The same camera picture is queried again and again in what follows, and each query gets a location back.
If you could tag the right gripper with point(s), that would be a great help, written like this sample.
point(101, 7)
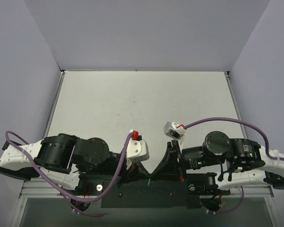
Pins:
point(175, 161)

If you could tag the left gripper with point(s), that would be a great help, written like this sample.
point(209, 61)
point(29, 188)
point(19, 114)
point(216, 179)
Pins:
point(131, 171)

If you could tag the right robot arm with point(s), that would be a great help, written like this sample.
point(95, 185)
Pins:
point(220, 164)

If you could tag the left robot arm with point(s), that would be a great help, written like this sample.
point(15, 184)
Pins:
point(71, 162)

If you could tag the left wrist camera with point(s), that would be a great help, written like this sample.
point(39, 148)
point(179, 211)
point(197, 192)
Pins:
point(137, 151)

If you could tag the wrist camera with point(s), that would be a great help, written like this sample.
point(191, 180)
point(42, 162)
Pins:
point(174, 130)
point(137, 151)

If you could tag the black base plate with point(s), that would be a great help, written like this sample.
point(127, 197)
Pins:
point(144, 194)

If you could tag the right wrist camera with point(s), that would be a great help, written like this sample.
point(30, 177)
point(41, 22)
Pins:
point(174, 130)

